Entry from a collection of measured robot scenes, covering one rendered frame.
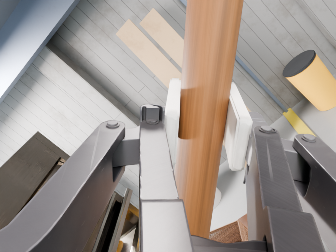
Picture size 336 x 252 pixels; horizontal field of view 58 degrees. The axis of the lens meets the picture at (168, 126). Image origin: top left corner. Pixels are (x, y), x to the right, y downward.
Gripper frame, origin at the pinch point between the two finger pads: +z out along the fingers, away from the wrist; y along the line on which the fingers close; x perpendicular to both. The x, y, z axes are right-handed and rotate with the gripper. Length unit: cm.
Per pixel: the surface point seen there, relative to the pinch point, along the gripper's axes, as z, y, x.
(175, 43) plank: 330, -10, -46
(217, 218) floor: 267, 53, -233
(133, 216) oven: 149, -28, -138
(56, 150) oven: 151, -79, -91
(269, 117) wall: 363, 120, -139
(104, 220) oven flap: 122, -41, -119
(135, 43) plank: 333, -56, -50
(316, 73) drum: 302, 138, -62
